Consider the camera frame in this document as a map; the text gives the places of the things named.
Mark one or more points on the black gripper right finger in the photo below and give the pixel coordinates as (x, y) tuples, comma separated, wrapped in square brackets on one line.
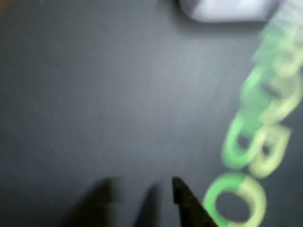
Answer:
[(189, 208)]

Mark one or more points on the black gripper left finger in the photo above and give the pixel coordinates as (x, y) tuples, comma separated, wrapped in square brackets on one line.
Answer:
[(94, 205)]

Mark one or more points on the silver metal tin tray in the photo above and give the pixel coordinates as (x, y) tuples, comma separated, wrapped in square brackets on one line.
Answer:
[(225, 9)]

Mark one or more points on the black WOWROBO desk mat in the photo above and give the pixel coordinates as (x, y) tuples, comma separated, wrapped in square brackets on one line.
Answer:
[(94, 94)]

